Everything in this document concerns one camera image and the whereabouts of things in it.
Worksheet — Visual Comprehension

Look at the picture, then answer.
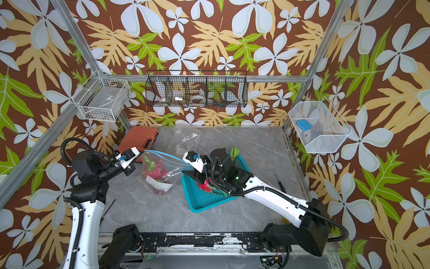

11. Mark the dragon fruit bag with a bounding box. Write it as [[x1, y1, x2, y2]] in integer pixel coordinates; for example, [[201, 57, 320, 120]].
[[197, 181, 228, 197], [144, 161, 168, 182], [230, 147, 240, 161]]

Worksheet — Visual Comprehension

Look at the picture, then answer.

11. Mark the zip-top bag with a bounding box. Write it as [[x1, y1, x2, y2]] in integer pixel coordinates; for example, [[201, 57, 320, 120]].
[[138, 150, 193, 196], [168, 125, 202, 155]]

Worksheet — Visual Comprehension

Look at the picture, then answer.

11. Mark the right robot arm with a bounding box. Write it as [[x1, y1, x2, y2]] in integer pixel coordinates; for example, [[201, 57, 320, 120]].
[[183, 148, 349, 257]]

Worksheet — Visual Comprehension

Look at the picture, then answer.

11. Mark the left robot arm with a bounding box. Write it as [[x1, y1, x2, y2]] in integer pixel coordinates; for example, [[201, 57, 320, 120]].
[[60, 137, 142, 269]]

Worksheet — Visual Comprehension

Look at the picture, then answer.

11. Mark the teal plastic basket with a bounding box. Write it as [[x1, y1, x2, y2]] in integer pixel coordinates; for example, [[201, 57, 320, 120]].
[[181, 148, 253, 213]]

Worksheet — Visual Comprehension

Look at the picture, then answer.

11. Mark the red plastic tool case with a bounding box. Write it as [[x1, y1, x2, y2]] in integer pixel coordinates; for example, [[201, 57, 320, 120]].
[[117, 126, 159, 154]]

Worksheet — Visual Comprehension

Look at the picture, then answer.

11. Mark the blue object in basket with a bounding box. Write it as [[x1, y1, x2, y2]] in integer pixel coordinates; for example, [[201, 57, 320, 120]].
[[296, 119, 312, 131]]

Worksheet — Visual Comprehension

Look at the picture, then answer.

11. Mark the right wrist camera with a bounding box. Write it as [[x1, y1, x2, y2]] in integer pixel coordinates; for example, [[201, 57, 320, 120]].
[[183, 151, 208, 173]]

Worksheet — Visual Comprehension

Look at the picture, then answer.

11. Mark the screwdriver black yellow handle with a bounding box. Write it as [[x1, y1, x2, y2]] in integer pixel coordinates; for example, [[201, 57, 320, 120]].
[[274, 172, 286, 193]]

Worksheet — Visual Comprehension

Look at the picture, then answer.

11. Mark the white wire basket left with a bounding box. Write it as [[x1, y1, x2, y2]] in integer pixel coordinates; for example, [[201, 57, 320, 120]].
[[73, 73, 131, 122]]

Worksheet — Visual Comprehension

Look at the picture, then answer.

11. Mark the white wire basket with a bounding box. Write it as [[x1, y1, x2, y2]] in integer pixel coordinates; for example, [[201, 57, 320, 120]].
[[73, 73, 131, 122], [288, 98, 352, 154]]

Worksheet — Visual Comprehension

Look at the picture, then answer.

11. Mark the black mounting base rail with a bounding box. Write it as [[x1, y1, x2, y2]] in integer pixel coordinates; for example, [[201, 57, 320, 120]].
[[110, 231, 293, 253]]

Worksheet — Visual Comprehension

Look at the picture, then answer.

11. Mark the black wire basket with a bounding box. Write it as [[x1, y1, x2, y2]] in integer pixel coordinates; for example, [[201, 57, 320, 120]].
[[143, 70, 249, 108]]

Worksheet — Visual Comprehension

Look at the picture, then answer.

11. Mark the white wire basket right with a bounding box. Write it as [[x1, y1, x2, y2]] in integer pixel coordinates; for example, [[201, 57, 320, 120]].
[[288, 98, 352, 154]]

